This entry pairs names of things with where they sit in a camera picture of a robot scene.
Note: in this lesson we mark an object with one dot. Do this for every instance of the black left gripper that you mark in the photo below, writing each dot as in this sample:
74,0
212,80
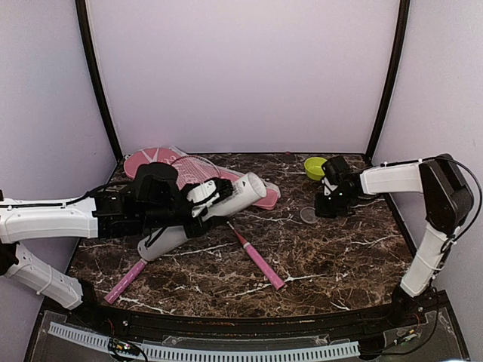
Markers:
201,227

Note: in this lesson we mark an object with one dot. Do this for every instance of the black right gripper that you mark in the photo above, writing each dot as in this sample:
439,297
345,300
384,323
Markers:
321,211

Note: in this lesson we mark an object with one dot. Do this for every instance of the clear tube lid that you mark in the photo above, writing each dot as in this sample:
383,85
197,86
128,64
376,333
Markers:
307,215

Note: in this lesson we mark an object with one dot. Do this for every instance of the white shuttlecock tube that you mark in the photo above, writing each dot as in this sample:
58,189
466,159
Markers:
247,191

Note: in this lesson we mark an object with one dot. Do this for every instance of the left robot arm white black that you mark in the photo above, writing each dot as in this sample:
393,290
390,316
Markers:
151,201

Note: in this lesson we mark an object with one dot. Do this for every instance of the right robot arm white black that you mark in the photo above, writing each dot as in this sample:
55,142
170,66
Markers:
445,194

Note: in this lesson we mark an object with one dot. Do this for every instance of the green plastic bowl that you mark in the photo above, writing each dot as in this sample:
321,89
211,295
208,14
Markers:
313,168

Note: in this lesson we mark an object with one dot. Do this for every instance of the pink racket top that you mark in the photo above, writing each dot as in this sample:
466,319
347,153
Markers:
196,169

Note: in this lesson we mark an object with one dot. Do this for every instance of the pink racket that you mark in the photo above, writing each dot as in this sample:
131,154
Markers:
126,280
196,169

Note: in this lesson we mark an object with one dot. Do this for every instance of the pink racket bottom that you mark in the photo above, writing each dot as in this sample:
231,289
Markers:
126,280

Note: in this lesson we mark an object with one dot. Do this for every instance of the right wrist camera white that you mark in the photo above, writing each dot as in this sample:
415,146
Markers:
335,170

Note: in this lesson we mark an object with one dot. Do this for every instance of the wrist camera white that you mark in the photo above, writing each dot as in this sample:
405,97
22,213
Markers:
335,170
207,194

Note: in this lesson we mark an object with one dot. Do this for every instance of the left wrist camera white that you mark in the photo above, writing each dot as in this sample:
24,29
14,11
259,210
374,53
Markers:
207,194

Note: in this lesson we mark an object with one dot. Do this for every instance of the grey cable duct front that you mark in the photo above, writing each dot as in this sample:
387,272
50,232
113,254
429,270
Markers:
152,352

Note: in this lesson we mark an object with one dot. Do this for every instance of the black frame post right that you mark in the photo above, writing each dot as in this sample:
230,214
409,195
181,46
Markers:
389,83

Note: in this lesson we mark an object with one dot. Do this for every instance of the black frame post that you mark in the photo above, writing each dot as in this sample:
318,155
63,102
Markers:
81,7
389,83

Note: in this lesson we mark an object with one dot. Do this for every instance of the black frame post left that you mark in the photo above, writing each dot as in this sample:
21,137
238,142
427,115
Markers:
81,7

